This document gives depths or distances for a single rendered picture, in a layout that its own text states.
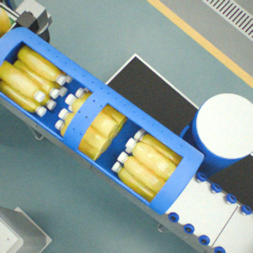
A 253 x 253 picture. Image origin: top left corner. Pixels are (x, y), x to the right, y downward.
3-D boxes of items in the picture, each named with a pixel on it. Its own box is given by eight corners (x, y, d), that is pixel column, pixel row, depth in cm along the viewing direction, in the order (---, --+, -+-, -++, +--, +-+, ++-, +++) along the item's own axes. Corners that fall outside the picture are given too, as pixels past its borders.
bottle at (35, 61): (30, 41, 168) (69, 69, 166) (25, 55, 173) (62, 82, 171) (19, 46, 163) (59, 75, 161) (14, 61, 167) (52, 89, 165)
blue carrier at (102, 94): (157, 217, 171) (166, 215, 143) (-8, 94, 180) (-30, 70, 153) (196, 161, 176) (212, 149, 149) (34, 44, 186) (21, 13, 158)
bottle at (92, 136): (113, 135, 162) (73, 105, 165) (107, 139, 156) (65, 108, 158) (103, 149, 165) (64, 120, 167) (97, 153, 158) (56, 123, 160)
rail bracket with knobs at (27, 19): (28, 43, 192) (24, 33, 182) (16, 34, 193) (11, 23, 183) (42, 27, 194) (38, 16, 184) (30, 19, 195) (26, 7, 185)
